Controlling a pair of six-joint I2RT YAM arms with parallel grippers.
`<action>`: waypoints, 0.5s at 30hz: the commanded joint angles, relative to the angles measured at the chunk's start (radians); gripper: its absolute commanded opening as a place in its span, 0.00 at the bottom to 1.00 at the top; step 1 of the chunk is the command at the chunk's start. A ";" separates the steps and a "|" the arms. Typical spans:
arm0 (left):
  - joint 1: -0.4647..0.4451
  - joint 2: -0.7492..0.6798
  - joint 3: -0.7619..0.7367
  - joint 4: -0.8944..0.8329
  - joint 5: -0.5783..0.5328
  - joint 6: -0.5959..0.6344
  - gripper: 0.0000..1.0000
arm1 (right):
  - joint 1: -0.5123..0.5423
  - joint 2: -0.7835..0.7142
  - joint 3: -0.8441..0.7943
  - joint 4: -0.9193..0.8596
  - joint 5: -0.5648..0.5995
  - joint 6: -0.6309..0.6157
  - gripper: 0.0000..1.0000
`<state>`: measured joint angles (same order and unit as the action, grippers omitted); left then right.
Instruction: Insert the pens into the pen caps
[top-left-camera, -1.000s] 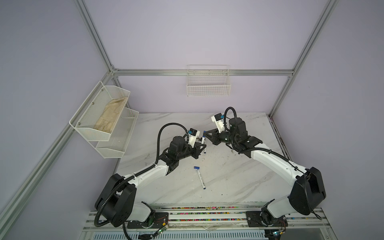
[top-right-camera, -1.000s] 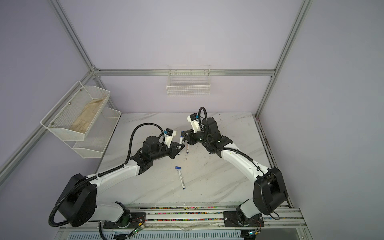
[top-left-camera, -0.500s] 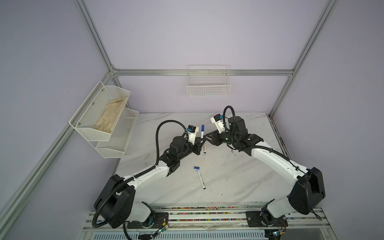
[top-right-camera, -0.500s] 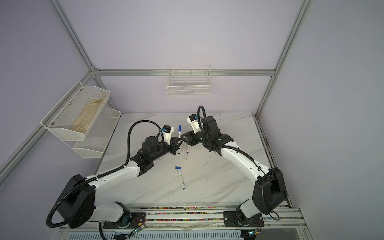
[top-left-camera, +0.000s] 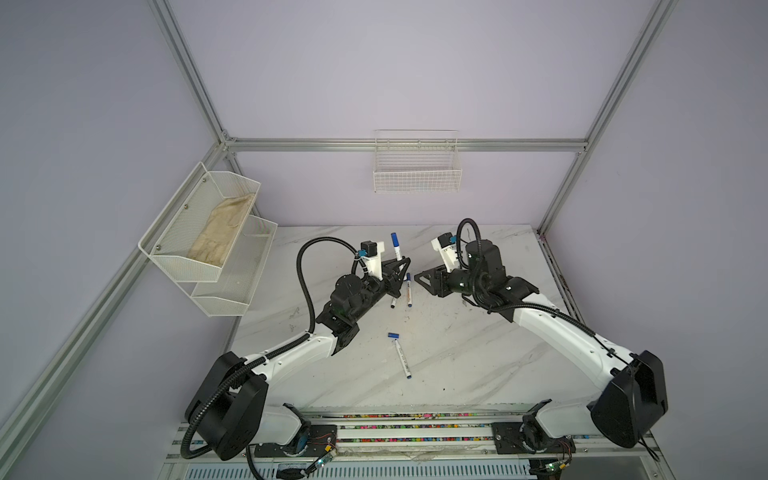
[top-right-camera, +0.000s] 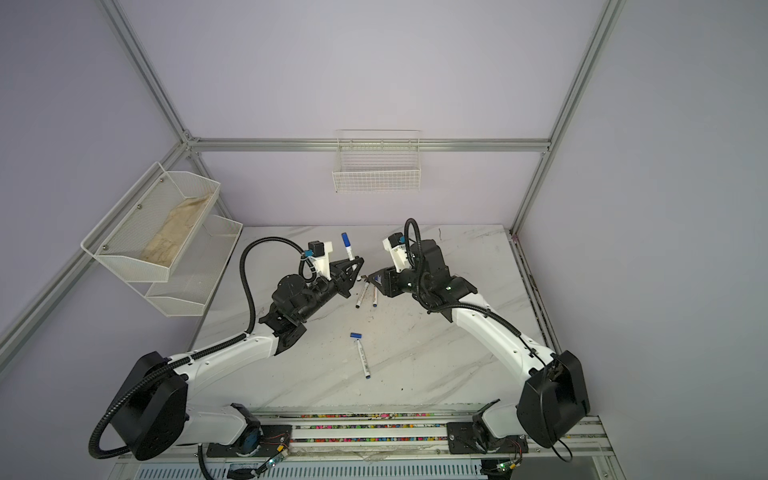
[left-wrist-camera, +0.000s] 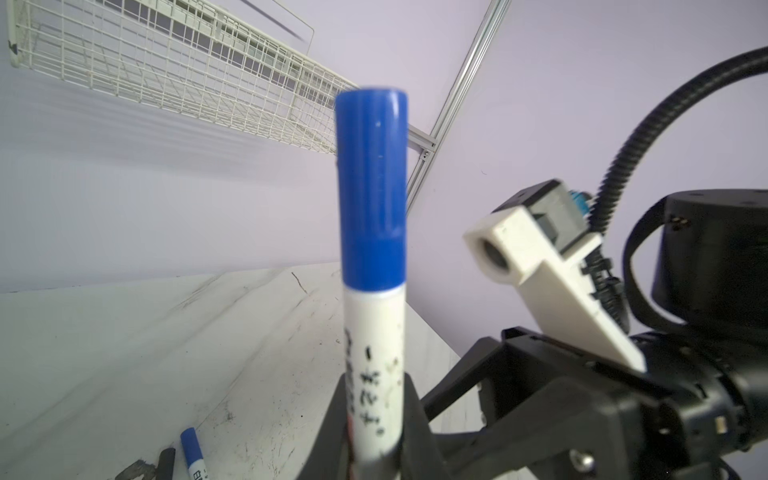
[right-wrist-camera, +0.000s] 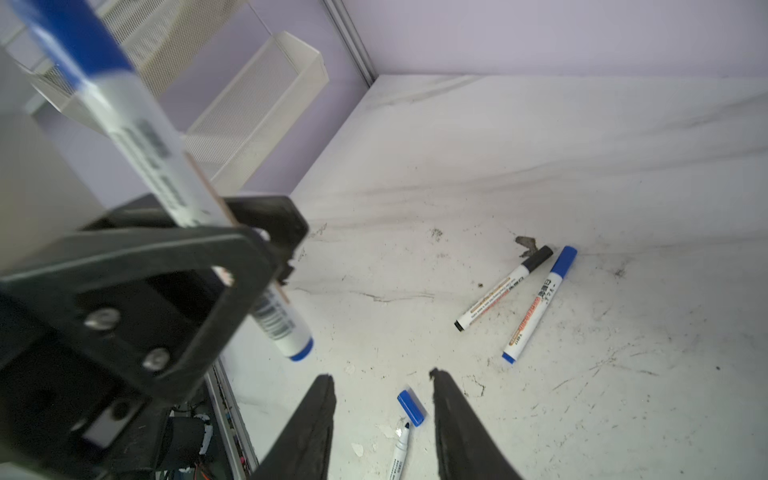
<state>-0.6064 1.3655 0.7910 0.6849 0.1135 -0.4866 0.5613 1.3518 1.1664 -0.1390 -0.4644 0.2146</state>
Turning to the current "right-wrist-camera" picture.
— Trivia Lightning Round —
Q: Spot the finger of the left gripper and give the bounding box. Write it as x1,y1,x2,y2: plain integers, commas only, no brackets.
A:
89,194,309,285

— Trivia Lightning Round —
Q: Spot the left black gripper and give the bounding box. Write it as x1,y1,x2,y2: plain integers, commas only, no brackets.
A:
1,227,279,479

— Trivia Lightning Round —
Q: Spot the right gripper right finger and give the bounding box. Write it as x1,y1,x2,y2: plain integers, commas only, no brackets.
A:
430,368,521,479

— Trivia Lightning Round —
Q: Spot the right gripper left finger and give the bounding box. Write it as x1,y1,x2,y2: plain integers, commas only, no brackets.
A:
251,374,336,480

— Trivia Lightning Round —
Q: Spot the white marker pen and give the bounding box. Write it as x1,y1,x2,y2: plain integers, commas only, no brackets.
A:
502,246,578,364
387,422,411,480
8,0,315,362
454,246,553,332

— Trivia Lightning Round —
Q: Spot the upper white mesh shelf basket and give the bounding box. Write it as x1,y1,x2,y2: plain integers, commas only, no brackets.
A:
1,0,243,122

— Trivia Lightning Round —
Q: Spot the aluminium rail base frame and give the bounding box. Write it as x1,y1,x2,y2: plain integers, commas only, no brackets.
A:
205,359,259,479

